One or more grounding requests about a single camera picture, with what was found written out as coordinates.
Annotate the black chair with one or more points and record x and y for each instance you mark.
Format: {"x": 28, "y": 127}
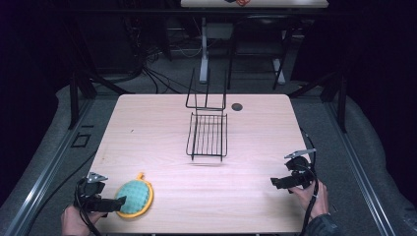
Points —
{"x": 259, "y": 39}

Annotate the green pot holder yellow rim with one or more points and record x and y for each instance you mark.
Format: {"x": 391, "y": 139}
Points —
{"x": 136, "y": 196}

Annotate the person's left hand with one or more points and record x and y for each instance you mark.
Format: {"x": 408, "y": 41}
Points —
{"x": 73, "y": 221}

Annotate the aluminium floor rail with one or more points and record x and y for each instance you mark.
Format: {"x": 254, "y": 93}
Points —
{"x": 46, "y": 173}
{"x": 360, "y": 173}

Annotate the person's right hand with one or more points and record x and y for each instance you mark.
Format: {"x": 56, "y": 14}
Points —
{"x": 311, "y": 200}

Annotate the dark round table grommet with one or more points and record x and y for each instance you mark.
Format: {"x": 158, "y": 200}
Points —
{"x": 236, "y": 106}

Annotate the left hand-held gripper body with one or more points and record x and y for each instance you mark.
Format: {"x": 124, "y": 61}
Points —
{"x": 90, "y": 190}

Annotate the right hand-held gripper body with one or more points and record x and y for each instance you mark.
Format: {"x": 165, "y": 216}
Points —
{"x": 300, "y": 168}

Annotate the white desk leg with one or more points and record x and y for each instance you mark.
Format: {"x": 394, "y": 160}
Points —
{"x": 204, "y": 52}

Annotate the black metal stand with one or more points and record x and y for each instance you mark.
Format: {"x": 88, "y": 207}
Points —
{"x": 334, "y": 95}
{"x": 82, "y": 95}

